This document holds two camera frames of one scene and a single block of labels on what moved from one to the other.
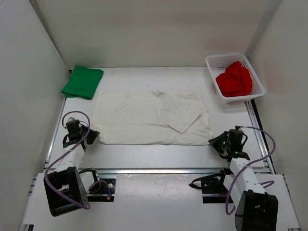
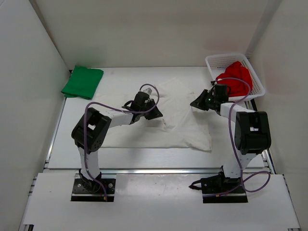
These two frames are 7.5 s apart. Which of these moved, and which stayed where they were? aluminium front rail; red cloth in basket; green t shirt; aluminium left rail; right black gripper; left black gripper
Moved: left black gripper; right black gripper
Stayed: red cloth in basket; aluminium front rail; green t shirt; aluminium left rail
